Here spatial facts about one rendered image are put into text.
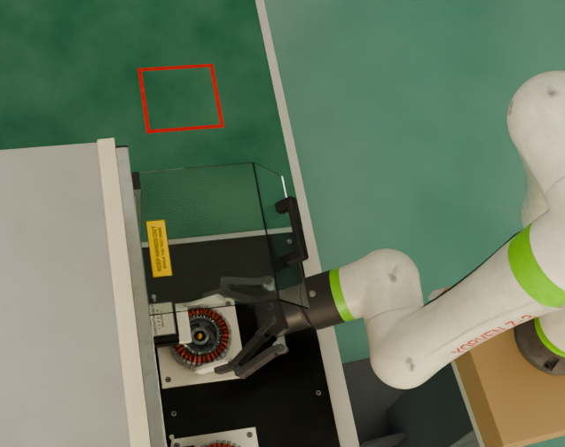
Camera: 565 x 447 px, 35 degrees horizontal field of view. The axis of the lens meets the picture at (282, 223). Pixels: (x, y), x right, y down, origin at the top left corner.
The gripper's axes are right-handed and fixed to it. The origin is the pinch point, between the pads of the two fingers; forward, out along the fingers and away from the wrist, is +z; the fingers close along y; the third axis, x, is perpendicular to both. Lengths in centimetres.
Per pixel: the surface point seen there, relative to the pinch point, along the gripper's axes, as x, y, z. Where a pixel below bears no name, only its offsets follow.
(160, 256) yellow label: 26.4, 4.8, -6.5
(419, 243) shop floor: -108, 47, -28
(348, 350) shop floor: -94, 17, -3
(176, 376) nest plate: 0.6, -6.0, 5.4
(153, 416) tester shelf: 32.6, -20.4, -5.5
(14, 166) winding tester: 57, 8, -3
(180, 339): 8.8, -2.5, 0.0
